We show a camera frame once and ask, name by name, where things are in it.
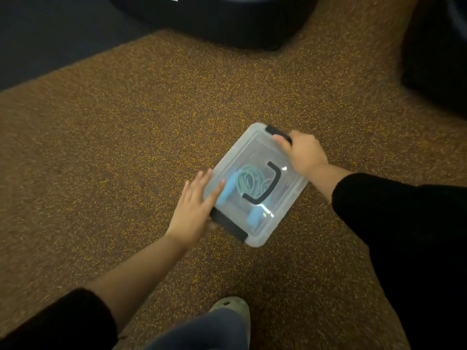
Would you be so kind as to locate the person's right forearm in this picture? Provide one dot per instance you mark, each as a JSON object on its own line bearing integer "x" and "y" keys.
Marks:
{"x": 401, "y": 233}

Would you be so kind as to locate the clear plastic storage box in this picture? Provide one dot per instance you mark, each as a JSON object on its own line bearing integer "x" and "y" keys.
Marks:
{"x": 228, "y": 224}

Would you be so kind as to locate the person's left forearm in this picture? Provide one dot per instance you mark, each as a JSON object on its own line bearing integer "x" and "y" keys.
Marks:
{"x": 109, "y": 287}

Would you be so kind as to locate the white shoe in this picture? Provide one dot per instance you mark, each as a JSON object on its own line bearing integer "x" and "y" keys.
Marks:
{"x": 233, "y": 304}

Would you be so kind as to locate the person's right hand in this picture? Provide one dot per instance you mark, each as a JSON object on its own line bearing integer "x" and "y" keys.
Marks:
{"x": 304, "y": 153}

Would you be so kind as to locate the person's left leg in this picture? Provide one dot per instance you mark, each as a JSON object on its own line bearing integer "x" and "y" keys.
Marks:
{"x": 204, "y": 335}

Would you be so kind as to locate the person's left hand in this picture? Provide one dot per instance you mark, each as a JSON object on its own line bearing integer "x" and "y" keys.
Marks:
{"x": 189, "y": 218}

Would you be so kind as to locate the black treadmill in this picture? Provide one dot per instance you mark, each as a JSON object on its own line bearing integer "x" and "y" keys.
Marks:
{"x": 226, "y": 18}
{"x": 438, "y": 50}

